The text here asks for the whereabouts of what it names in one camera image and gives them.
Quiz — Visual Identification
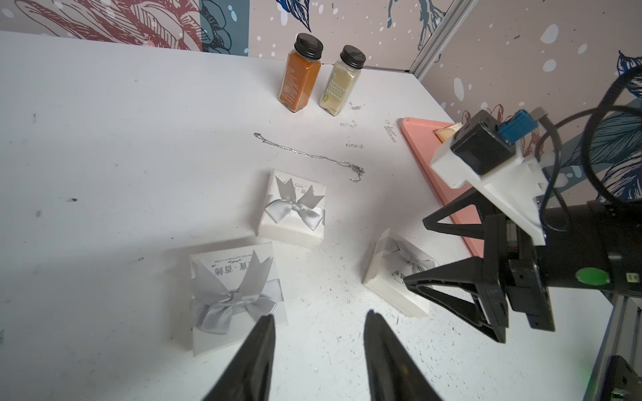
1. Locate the orange spice jar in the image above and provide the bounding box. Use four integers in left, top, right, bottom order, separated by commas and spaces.
279, 33, 324, 113

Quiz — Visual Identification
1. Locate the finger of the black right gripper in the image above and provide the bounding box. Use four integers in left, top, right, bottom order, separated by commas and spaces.
404, 257, 508, 344
422, 188, 497, 240

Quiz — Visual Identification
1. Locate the white lift-off lid jewelry box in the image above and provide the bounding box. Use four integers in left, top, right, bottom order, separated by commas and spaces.
363, 229, 438, 318

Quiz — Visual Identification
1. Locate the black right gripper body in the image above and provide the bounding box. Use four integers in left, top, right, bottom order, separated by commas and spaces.
484, 214, 555, 332

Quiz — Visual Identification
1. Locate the silver pearl necklace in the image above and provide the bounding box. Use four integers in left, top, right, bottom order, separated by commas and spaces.
252, 132, 366, 184

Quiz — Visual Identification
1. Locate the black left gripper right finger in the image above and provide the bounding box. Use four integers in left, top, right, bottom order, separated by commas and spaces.
364, 310, 441, 401

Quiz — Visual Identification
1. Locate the beige spice jar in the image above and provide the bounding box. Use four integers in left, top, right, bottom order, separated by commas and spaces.
319, 44, 367, 117

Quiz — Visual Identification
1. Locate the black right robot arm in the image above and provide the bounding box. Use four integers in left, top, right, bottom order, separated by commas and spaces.
404, 67, 641, 343

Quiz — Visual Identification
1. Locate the pink plastic tray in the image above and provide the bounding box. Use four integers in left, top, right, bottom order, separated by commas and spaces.
400, 117, 485, 257

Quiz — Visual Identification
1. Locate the white gift box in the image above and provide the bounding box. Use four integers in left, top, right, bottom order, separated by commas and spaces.
257, 169, 327, 248
189, 242, 288, 357

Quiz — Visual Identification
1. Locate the wooden cutting board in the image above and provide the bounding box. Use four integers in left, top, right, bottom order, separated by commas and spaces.
435, 123, 462, 143

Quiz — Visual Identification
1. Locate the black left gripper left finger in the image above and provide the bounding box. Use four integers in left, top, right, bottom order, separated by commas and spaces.
203, 314, 276, 401

